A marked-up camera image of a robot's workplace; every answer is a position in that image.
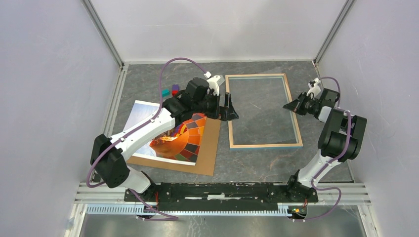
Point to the wooden picture frame teal edge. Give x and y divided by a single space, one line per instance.
233 130

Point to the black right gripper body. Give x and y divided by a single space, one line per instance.
307 104

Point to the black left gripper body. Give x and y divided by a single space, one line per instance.
211 106

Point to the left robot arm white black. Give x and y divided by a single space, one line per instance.
110 154

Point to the brown cardboard backing board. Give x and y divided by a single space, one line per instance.
206 158

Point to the colourful balloon photo print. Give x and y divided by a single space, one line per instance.
179 146

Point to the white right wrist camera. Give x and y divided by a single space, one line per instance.
314 87

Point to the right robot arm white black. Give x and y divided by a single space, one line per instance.
340 140

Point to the teal wooden block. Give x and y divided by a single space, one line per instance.
166 92

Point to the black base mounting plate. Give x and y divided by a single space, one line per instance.
263 196

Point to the aluminium rail base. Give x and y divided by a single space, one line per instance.
121 201

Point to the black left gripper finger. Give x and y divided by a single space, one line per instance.
231 114
221 104

